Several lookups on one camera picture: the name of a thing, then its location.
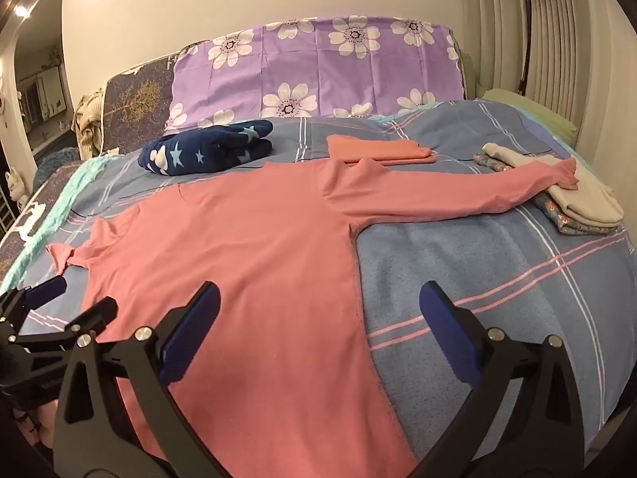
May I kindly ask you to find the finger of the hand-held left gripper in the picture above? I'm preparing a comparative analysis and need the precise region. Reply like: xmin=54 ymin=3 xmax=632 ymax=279
xmin=0 ymin=275 xmax=68 ymax=332
xmin=9 ymin=297 xmax=119 ymax=359

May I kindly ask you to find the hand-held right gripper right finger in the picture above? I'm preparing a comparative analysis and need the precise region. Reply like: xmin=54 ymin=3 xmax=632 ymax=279
xmin=419 ymin=281 xmax=585 ymax=478

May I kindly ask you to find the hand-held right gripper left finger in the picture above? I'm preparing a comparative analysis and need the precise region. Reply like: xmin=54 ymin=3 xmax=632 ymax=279
xmin=54 ymin=281 xmax=222 ymax=478

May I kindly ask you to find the pink long-sleeve shirt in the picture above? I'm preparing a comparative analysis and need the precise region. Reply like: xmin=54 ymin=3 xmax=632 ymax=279
xmin=46 ymin=157 xmax=580 ymax=478

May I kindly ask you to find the person's left forearm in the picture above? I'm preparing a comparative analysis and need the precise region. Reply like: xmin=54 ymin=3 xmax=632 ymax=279
xmin=27 ymin=402 xmax=58 ymax=446

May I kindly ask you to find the blue plaid blanket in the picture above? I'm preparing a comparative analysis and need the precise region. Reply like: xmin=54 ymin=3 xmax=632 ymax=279
xmin=0 ymin=100 xmax=637 ymax=459

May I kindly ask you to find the teal knitted blanket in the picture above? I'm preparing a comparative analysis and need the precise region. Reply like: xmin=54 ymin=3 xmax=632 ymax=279
xmin=0 ymin=154 xmax=123 ymax=284

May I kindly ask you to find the folded floral garment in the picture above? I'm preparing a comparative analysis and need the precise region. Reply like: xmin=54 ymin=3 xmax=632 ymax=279
xmin=473 ymin=153 xmax=615 ymax=236

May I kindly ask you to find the beige hanging cloth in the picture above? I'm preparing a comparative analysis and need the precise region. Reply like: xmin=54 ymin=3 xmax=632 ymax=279
xmin=72 ymin=92 xmax=105 ymax=160

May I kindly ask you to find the navy star-print garment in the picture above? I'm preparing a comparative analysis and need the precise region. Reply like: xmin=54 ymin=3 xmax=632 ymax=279
xmin=139 ymin=120 xmax=274 ymax=176

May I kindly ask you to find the folded beige garment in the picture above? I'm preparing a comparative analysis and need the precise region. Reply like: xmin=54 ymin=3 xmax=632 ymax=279
xmin=482 ymin=143 xmax=624 ymax=227

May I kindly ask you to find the folded salmon garment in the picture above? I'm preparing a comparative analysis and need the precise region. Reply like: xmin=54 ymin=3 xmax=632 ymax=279
xmin=326 ymin=134 xmax=438 ymax=165

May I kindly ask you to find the dark tree-print cover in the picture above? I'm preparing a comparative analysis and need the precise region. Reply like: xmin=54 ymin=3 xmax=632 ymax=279
xmin=102 ymin=42 xmax=210 ymax=155

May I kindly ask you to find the green pillow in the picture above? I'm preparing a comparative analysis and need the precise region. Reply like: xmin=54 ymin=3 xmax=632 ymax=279
xmin=480 ymin=88 xmax=578 ymax=135

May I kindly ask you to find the purple floral bed sheet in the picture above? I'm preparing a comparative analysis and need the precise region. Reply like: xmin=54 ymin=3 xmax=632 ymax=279
xmin=164 ymin=16 xmax=466 ymax=133

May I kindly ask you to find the white pleated curtain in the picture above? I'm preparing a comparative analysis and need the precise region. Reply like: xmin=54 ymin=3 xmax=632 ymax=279
xmin=458 ymin=0 xmax=613 ymax=130

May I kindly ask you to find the black floor lamp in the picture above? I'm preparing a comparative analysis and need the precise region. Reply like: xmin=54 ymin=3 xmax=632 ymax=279
xmin=512 ymin=0 xmax=535 ymax=93

